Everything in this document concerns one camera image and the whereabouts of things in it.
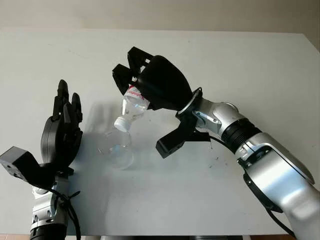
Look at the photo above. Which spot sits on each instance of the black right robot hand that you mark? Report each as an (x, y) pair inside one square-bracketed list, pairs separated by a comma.
[(165, 85)]

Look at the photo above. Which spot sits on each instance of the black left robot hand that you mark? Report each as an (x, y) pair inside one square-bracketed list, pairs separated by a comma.
[(57, 145)]

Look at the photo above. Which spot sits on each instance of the clear water bottle red label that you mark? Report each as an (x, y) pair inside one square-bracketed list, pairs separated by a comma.
[(132, 105)]

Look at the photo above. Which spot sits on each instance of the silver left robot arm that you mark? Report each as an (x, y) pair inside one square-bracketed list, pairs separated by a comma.
[(45, 212)]

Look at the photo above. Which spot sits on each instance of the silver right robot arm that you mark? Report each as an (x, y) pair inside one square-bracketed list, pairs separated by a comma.
[(270, 170)]

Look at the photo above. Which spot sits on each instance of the clear plastic cup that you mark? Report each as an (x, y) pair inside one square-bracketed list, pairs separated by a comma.
[(117, 155)]

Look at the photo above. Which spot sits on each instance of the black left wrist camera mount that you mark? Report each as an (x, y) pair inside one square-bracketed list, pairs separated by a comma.
[(17, 162)]

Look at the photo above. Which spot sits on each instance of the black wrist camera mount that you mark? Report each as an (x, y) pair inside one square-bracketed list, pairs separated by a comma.
[(170, 146), (17, 162)]

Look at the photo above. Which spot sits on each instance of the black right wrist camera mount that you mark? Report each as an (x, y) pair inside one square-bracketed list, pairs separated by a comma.
[(170, 146)]

